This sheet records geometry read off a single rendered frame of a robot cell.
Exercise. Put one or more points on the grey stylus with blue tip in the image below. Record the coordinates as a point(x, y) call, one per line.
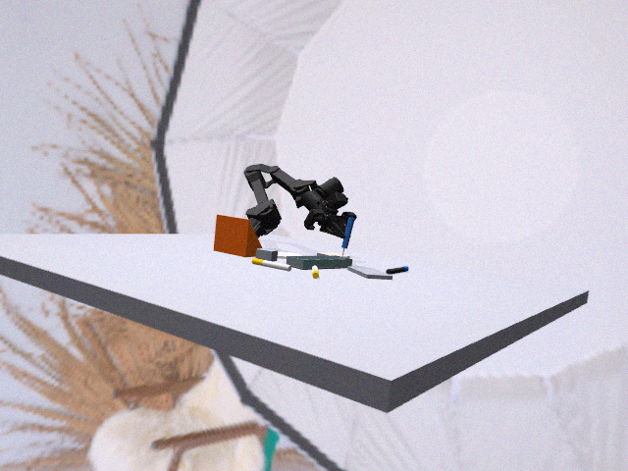
point(397, 270)

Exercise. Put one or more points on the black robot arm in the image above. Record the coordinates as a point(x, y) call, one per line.
point(265, 216)

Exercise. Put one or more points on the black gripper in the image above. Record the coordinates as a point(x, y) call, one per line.
point(330, 222)

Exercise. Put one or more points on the blue octagonal rod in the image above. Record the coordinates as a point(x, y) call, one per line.
point(347, 233)

